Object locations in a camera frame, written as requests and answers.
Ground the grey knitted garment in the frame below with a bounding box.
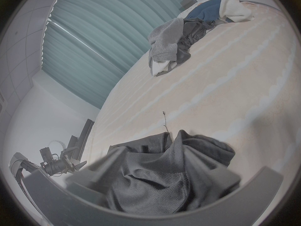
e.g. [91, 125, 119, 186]
[148, 18, 184, 68]

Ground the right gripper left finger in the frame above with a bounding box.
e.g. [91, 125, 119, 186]
[73, 161, 87, 173]

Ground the black shiny garment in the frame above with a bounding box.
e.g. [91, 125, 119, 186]
[176, 17, 216, 64]

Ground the blue-green curtain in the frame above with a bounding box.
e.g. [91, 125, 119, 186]
[50, 0, 188, 74]
[41, 21, 126, 110]

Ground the dark blue garment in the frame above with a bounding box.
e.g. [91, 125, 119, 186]
[185, 0, 223, 23]

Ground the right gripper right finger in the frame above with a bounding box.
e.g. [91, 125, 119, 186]
[65, 146, 129, 206]

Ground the dark grey garment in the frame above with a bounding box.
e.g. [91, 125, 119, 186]
[107, 112, 242, 215]

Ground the white garment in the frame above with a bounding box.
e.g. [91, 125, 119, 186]
[150, 60, 178, 77]

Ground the cream garment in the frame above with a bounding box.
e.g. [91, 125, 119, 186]
[219, 0, 256, 23]

